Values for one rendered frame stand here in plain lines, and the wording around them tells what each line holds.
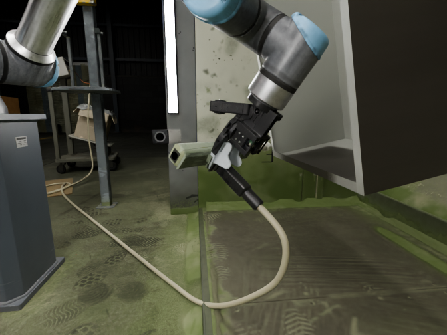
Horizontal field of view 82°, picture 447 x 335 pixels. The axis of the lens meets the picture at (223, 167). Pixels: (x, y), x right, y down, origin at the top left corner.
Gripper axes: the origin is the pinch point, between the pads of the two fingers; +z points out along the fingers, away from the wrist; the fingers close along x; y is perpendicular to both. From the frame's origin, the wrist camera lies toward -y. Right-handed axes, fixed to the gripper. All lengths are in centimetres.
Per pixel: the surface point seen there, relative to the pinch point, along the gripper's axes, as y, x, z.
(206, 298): 20.5, 8.9, 43.1
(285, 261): 28.5, -0.2, 4.8
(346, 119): 7, 74, -22
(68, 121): -248, 105, 161
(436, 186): 57, 112, -19
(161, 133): -68, 56, 42
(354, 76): 13.1, 5.9, -33.6
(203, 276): 14, 18, 47
